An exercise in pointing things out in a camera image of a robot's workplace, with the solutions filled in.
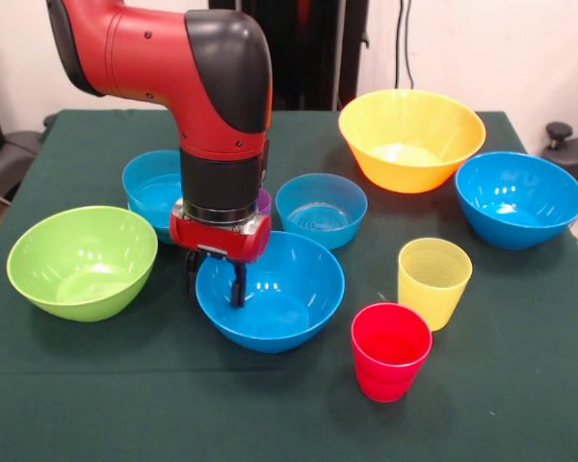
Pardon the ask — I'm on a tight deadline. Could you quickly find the grey pedestal foot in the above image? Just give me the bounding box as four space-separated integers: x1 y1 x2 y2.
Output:
541 121 578 189
0 130 44 201

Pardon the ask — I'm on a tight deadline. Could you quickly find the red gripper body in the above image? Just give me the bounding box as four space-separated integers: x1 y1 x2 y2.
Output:
169 210 273 265

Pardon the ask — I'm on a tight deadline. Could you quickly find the yellow ribbed plastic cup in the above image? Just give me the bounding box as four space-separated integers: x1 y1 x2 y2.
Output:
397 237 474 332

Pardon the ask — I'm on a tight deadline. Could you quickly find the large yellow plastic bowl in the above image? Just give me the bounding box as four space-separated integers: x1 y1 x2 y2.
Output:
337 89 487 194

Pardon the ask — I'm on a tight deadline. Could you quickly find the red plastic cup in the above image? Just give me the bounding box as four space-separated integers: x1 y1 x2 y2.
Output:
350 302 434 403

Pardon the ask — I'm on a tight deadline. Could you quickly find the large green plastic bowl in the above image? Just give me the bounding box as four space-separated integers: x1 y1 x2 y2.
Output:
6 205 159 322

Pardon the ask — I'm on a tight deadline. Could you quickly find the dark green tablecloth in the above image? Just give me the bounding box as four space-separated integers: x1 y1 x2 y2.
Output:
0 109 578 462

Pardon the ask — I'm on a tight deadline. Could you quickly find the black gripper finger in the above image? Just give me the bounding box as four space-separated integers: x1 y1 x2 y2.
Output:
186 248 203 295
229 262 248 309

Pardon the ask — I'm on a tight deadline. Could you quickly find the small blue flat-bottomed bowl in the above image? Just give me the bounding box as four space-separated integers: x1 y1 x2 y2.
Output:
275 172 369 250
121 150 184 228

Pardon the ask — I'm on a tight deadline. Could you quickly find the large blue plastic bowl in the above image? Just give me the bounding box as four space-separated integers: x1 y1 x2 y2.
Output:
195 230 347 355
455 151 578 251

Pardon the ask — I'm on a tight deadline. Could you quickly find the black hanging cable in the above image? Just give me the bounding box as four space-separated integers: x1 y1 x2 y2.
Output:
395 0 415 91

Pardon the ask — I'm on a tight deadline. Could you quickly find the purple plastic cup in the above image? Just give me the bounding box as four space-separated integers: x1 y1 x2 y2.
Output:
255 188 273 218

